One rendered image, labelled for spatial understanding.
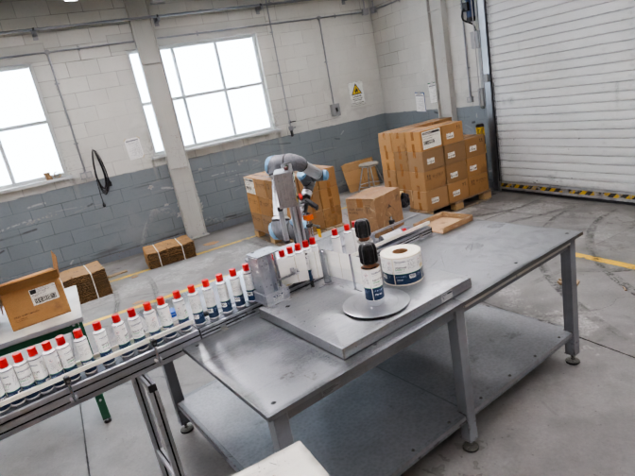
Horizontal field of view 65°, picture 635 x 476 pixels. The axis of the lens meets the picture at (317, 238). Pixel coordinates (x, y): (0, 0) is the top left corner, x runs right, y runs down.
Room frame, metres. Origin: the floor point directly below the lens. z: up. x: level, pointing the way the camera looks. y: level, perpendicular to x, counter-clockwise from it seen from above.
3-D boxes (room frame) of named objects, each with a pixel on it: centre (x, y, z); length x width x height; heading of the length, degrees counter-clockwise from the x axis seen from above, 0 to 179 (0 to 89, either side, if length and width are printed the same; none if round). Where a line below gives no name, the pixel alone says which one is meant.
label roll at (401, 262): (2.35, -0.39, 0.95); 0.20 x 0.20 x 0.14
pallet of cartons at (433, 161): (6.69, -1.73, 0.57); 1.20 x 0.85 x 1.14; 118
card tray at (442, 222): (3.25, -0.85, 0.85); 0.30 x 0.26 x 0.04; 123
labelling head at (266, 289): (2.39, 0.28, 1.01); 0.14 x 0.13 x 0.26; 123
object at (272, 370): (2.69, -0.18, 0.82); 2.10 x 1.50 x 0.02; 123
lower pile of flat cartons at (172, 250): (6.73, 2.05, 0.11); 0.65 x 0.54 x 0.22; 112
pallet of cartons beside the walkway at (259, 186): (6.64, 0.24, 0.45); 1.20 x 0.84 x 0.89; 27
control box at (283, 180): (2.71, 0.12, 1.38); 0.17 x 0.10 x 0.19; 178
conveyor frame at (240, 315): (2.70, -0.02, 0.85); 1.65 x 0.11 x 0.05; 123
